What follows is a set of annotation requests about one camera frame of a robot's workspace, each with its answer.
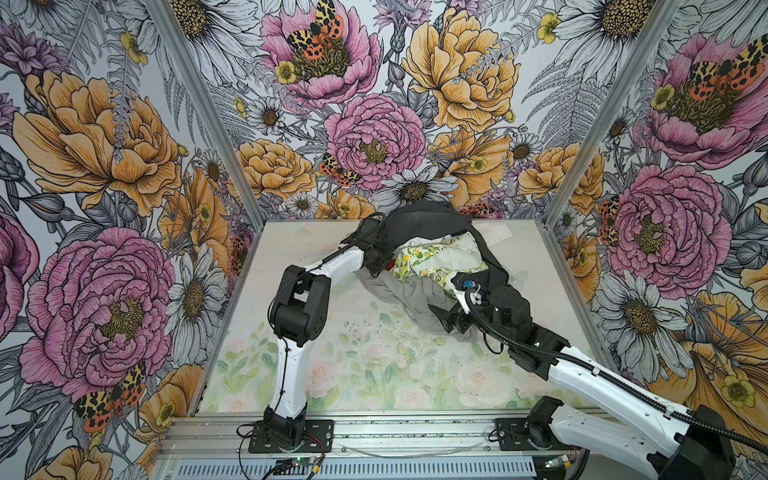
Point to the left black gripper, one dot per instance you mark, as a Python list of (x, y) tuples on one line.
[(389, 253)]

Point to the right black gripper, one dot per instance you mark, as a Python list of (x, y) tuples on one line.
[(458, 312)]

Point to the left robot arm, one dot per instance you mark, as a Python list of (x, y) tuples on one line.
[(298, 314)]

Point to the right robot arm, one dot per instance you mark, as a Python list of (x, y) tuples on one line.
[(658, 438)]

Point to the dark grey cloth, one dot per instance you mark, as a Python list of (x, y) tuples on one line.
[(431, 220)]

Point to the lemon print cloth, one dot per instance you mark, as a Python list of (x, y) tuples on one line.
[(439, 260)]

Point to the white cloth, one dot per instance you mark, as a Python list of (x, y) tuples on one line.
[(493, 232)]

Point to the light grey cloth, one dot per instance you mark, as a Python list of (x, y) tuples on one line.
[(415, 295)]

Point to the small green circuit board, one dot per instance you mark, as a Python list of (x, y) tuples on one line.
[(294, 466)]

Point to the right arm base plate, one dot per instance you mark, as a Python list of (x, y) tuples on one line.
[(514, 434)]

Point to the aluminium front rail frame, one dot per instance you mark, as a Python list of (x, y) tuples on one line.
[(384, 435)]

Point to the white vented cable duct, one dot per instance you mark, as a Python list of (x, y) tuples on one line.
[(369, 468)]

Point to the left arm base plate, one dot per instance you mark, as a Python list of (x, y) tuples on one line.
[(307, 436)]

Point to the right corner aluminium post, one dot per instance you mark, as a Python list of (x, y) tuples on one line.
[(658, 22)]

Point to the corner aluminium post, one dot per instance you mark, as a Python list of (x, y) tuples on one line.
[(658, 22), (186, 66)]

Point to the left corner aluminium post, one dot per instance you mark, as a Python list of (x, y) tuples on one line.
[(186, 66)]

